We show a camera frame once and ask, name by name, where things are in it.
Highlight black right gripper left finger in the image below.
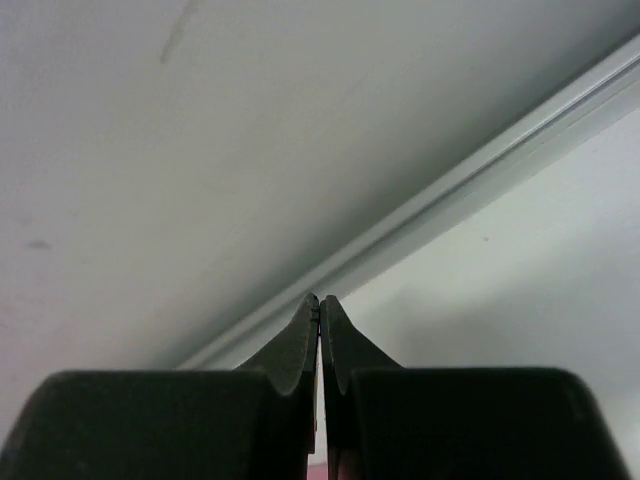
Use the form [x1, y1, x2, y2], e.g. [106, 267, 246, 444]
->
[1, 294, 320, 479]

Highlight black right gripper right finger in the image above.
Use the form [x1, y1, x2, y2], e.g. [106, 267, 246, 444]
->
[319, 296, 630, 479]

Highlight pink pillowcase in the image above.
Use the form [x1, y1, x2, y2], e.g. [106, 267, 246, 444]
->
[306, 463, 329, 480]

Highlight aluminium table edge rail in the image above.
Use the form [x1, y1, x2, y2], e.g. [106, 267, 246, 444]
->
[176, 34, 639, 368]

